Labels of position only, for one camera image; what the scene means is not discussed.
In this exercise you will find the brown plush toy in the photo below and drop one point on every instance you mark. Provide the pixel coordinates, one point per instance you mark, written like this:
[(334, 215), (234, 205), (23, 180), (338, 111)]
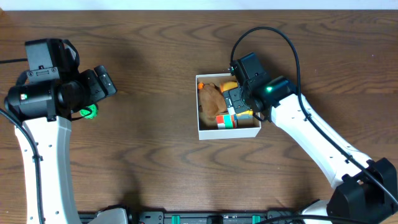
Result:
[(211, 100)]

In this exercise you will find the multicolour puzzle cube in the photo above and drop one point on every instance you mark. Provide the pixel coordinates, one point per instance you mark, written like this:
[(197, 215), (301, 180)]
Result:
[(226, 121)]

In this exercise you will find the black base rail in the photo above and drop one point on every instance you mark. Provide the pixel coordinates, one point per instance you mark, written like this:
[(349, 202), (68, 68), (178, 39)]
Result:
[(160, 217)]

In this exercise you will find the orange rubber duck toy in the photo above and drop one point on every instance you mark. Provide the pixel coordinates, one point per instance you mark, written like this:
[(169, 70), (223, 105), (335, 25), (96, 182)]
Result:
[(228, 86)]

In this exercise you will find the white cardboard box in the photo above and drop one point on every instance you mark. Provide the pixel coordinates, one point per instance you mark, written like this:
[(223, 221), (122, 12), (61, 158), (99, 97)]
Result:
[(208, 130)]

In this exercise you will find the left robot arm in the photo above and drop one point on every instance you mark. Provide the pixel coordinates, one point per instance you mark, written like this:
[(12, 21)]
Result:
[(41, 105)]

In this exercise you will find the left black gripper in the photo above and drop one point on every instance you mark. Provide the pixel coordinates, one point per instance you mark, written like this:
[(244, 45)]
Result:
[(104, 81)]

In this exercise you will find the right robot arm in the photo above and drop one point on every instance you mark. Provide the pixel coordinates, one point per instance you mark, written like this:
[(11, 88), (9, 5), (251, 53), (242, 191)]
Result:
[(365, 190)]

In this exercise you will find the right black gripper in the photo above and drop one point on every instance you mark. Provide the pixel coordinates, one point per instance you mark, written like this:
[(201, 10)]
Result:
[(234, 99)]

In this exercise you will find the green round ridged disc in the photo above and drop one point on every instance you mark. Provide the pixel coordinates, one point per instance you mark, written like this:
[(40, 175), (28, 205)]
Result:
[(89, 112)]

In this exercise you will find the grey yellow toy truck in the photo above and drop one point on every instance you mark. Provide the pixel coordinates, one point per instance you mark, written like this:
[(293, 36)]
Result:
[(244, 115)]

